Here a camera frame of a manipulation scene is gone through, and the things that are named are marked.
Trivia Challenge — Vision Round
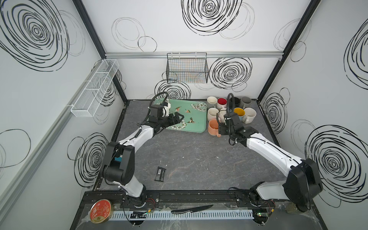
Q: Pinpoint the black mug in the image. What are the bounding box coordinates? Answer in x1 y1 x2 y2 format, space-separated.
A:
234 97 241 107

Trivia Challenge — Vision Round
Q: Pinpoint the black knife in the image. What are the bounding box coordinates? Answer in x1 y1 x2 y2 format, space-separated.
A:
171 205 213 215

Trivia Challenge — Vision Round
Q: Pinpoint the grey brown mug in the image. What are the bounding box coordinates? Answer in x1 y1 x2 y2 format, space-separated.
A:
241 96 252 109

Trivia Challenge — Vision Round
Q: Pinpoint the black wire basket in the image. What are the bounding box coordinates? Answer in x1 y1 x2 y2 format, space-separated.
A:
165 52 209 84

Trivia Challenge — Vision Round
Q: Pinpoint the white slotted cable duct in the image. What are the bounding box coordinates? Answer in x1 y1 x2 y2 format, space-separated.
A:
110 209 254 221

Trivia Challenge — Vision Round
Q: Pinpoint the cream white mug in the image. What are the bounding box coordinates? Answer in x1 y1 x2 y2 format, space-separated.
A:
216 97 228 111

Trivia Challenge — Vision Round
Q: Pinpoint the pink mug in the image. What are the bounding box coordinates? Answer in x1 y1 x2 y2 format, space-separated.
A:
207 107 219 122

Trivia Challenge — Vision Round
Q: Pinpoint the blue mug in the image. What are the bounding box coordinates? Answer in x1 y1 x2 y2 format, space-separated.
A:
234 107 245 121

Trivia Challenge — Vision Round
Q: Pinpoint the speckled cream mug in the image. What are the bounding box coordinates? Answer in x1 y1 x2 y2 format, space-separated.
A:
242 107 257 124

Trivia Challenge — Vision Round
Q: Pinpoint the white mesh shelf basket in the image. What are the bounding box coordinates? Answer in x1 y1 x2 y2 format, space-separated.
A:
71 59 119 117

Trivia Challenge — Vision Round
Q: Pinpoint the green floral tray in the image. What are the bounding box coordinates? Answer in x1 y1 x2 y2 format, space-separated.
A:
167 99 207 133

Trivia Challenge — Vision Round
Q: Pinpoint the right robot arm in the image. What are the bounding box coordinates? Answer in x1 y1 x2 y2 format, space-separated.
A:
218 93 323 212

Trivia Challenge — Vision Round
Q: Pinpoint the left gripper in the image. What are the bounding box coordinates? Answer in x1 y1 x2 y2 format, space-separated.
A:
157 113 183 128

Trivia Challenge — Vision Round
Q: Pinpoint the red round tin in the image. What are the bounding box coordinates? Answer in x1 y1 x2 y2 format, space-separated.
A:
89 199 113 224

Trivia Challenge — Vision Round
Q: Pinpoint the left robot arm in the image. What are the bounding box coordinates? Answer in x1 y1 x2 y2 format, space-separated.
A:
98 92 184 207

